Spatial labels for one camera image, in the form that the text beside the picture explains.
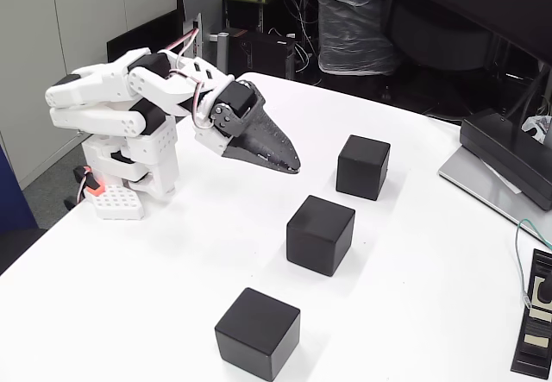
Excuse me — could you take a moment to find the grey metal cabinet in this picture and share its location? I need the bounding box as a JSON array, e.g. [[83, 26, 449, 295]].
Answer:
[[0, 0, 178, 189]]

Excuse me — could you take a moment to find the green cable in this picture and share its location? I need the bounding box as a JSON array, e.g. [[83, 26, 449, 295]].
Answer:
[[514, 217, 552, 310]]

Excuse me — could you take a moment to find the black docking box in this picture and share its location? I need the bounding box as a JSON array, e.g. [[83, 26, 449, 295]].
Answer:
[[459, 108, 552, 211]]

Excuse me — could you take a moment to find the black desk panel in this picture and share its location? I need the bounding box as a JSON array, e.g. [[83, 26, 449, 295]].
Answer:
[[106, 10, 180, 66]]

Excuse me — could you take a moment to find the black device with labels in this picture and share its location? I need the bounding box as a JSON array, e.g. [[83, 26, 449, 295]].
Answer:
[[510, 247, 552, 379]]

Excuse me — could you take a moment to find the grey metal post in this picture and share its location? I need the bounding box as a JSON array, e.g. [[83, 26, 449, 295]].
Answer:
[[215, 32, 230, 77]]

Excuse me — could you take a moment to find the black box with orange mark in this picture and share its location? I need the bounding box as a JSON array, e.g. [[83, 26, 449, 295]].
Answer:
[[228, 28, 298, 81]]

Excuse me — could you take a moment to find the silver monitor stand base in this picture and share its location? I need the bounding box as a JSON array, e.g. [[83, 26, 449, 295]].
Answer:
[[438, 143, 552, 245]]

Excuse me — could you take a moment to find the blue partition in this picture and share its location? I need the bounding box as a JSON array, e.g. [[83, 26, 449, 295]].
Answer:
[[0, 142, 40, 232]]

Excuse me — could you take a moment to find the black cube block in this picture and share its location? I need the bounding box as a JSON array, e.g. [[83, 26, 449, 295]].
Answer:
[[336, 135, 392, 203], [285, 195, 357, 278], [214, 286, 302, 382]]

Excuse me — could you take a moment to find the crumpled white plastic bag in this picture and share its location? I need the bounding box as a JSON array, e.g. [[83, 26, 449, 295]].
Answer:
[[521, 115, 552, 144]]

